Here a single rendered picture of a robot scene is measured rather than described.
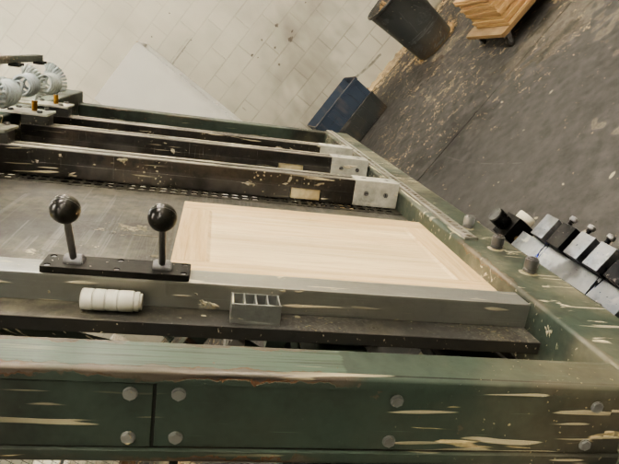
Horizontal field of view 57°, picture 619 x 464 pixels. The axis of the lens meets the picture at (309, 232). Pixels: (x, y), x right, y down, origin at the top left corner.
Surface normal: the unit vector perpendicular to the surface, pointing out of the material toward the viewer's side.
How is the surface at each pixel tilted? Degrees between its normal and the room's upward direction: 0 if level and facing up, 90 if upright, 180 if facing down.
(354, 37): 90
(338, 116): 90
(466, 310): 90
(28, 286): 90
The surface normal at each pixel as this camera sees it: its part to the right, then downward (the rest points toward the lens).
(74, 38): 0.15, 0.29
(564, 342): -0.98, -0.08
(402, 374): 0.13, -0.95
